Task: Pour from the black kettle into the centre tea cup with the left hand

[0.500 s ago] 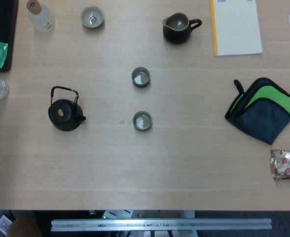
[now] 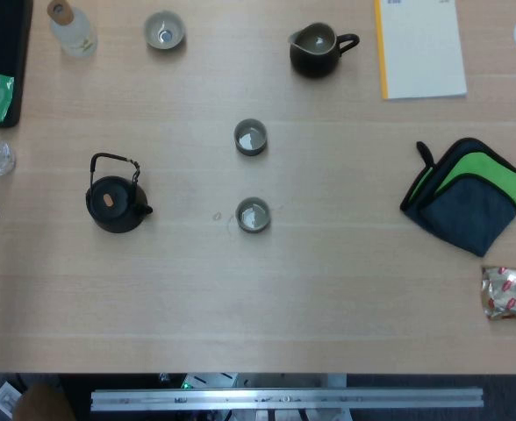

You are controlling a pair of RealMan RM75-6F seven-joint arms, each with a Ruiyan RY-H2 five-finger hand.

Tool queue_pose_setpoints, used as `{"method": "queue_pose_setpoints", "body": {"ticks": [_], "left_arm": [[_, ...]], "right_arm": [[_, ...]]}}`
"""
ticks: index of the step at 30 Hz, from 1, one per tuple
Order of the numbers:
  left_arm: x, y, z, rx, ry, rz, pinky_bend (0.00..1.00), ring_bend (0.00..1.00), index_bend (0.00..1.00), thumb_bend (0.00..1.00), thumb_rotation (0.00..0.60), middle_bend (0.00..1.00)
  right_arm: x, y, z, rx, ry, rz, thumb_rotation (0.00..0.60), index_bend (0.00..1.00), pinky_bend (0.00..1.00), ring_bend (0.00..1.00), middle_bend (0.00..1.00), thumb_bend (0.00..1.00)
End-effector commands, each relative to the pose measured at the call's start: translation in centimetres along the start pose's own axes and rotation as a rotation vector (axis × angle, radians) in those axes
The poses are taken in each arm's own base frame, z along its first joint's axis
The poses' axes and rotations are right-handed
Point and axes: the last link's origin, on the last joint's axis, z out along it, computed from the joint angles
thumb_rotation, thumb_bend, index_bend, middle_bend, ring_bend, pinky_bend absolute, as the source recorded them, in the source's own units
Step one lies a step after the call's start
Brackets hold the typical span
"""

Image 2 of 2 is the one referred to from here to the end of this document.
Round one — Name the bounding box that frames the white booklet yellow spine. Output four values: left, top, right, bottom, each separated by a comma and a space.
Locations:
374, 0, 469, 102

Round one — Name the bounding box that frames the black cast iron teapot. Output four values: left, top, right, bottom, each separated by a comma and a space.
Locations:
84, 152, 154, 234

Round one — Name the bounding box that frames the black plastic tray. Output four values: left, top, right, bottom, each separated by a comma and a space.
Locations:
0, 0, 34, 129

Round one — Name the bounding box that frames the blue green folded cloth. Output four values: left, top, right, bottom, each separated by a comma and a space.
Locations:
399, 137, 516, 259

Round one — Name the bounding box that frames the grey tea cup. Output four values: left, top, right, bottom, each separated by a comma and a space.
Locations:
234, 196, 272, 235
233, 118, 269, 157

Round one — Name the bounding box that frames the silver foil snack bag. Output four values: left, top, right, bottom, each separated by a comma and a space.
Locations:
480, 266, 516, 322

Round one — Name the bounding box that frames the flared grey tea bowl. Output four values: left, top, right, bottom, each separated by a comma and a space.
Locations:
142, 10, 187, 50

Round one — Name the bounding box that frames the dark ceramic pitcher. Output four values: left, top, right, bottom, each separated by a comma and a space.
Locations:
288, 22, 361, 80

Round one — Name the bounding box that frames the brown rounded object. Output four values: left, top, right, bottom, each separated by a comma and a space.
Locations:
12, 383, 77, 421

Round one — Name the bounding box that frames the white floor socket box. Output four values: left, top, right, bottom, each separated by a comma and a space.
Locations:
0, 381, 22, 416

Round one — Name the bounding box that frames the aluminium profile rail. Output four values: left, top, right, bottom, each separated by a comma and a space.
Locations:
90, 386, 485, 412

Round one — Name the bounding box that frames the white robot base unit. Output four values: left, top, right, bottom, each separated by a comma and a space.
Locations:
159, 372, 347, 389

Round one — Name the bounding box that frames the glass bottle with cork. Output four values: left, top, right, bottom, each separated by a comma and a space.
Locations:
47, 0, 99, 59

